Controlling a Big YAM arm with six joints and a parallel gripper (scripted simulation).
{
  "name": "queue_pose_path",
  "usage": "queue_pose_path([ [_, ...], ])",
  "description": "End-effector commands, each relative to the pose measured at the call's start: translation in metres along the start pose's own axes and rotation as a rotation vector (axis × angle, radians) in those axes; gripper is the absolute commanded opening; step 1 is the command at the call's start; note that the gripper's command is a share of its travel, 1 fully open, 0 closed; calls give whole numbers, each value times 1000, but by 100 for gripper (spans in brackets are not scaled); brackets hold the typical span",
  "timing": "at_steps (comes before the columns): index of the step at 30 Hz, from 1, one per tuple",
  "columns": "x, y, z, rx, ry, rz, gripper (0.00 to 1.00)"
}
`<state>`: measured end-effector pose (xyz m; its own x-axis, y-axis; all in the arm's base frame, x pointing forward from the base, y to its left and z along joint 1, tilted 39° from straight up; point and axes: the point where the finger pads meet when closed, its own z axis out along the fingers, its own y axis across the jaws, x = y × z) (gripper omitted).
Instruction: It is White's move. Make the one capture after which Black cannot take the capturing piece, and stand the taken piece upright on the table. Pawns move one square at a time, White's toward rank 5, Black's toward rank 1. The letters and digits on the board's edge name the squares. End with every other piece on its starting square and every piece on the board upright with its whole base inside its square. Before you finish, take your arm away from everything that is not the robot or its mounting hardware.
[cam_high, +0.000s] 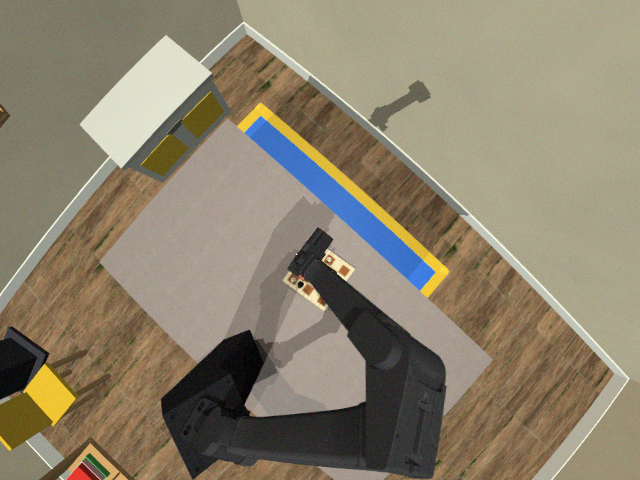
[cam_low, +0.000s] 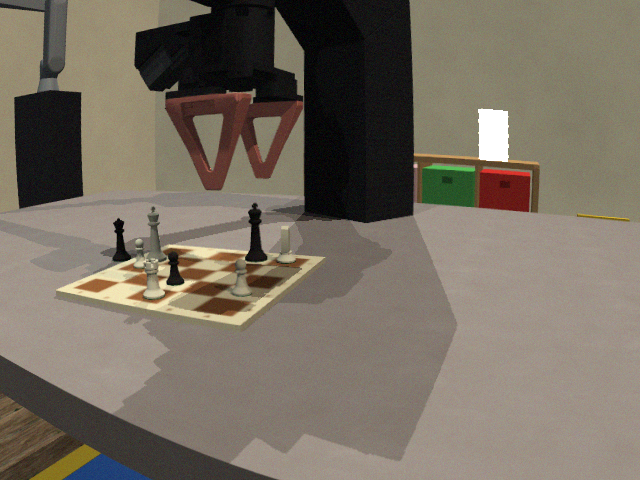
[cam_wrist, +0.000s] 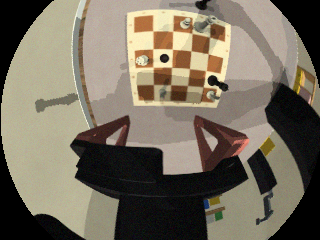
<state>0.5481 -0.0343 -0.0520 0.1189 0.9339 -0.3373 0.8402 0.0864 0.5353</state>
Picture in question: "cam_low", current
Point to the white chess king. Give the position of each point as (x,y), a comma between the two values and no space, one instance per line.
(155,249)

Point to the white rook chess piece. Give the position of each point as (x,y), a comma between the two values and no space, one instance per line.
(153,290)

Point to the cream and brown chessboard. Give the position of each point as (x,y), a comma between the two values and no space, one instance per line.
(205,298)

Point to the white pawn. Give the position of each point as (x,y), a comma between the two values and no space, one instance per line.
(140,256)
(241,288)

